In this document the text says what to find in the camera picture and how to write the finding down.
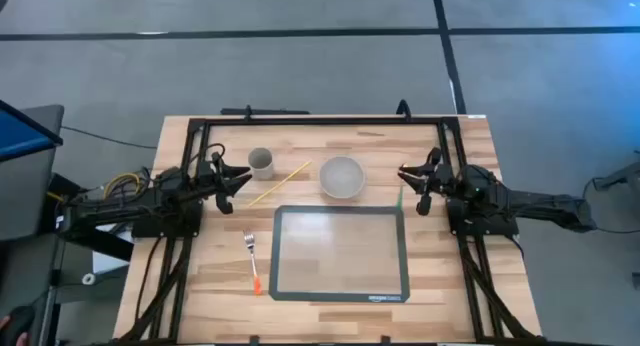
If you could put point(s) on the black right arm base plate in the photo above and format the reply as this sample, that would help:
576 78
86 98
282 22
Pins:
495 228

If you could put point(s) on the black aluminium table frame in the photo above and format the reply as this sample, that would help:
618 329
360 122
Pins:
325 121

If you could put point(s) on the black computer mouse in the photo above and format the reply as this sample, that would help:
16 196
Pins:
17 321

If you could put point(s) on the black bar behind table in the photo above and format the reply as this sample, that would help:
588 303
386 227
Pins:
270 111

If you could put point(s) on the black arched clamp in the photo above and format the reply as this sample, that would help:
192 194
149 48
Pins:
399 110

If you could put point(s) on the white tape roll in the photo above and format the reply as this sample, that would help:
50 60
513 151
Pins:
84 281

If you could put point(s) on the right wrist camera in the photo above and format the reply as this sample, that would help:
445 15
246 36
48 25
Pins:
443 173

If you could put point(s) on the black desk beam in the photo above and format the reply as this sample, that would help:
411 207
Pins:
90 238

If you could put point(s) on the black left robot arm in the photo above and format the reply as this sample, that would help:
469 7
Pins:
125 208

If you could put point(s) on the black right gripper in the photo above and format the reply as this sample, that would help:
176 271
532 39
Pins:
431 183

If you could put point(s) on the yellow chopstick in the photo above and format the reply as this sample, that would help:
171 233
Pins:
280 184

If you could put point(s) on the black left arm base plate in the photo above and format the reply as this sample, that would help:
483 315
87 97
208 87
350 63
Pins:
165 231

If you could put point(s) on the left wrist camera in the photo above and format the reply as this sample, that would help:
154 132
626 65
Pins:
205 171

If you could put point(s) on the computer monitor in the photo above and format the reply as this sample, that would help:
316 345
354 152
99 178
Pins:
20 133

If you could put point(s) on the white sheet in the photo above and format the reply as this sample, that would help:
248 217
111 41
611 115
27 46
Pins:
107 261

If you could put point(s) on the clear black-edged baking mat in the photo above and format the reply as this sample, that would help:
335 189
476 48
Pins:
340 251

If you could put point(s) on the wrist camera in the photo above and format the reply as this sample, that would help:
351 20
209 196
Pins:
205 171
443 173

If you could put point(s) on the grey metal stand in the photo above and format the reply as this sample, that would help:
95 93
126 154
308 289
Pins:
620 176

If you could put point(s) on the grey paper cup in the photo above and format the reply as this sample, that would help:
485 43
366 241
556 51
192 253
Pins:
261 168

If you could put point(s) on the translucent grey bowl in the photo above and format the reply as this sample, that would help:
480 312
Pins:
342 178

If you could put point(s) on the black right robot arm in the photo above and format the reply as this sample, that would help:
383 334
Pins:
540 206

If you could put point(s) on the person's hand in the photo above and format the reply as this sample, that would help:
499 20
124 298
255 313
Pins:
3 322

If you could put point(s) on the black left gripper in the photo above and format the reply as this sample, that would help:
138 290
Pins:
220 186

